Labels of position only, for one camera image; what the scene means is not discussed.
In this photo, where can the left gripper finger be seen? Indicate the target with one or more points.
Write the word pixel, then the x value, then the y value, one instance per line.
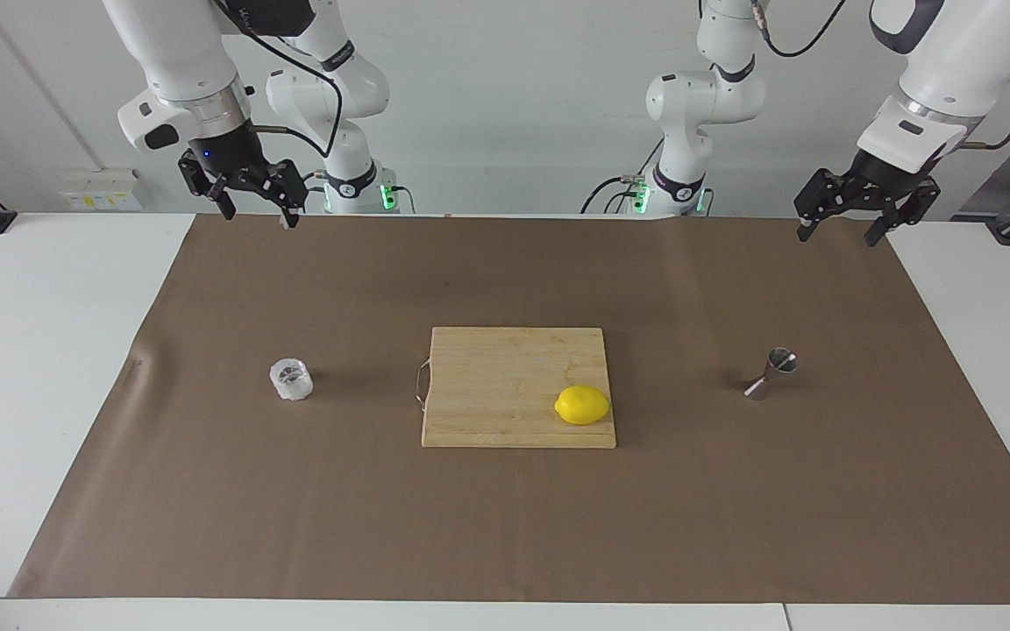
pixel 878 230
pixel 812 206

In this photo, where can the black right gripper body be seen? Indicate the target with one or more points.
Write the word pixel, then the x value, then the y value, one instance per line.
pixel 224 153

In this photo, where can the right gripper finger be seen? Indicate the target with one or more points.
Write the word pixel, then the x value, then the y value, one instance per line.
pixel 226 206
pixel 293 206

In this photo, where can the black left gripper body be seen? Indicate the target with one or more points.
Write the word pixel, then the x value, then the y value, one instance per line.
pixel 882 180

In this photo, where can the steel double jigger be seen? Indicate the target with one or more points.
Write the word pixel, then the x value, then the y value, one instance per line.
pixel 777 364

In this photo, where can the clear glass cup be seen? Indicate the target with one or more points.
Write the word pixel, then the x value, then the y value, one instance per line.
pixel 292 386

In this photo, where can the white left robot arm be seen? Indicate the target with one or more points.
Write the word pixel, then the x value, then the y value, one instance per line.
pixel 943 53

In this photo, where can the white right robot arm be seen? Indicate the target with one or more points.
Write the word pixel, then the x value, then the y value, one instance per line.
pixel 181 53

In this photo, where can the wooden cutting board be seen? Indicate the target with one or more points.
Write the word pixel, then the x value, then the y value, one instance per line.
pixel 487 412

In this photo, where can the yellow lemon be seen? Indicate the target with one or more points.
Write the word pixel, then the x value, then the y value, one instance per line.
pixel 582 406

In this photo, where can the brown paper table mat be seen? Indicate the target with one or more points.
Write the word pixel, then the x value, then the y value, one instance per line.
pixel 295 526

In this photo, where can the white wall socket box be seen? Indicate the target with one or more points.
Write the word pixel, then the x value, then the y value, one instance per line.
pixel 93 197

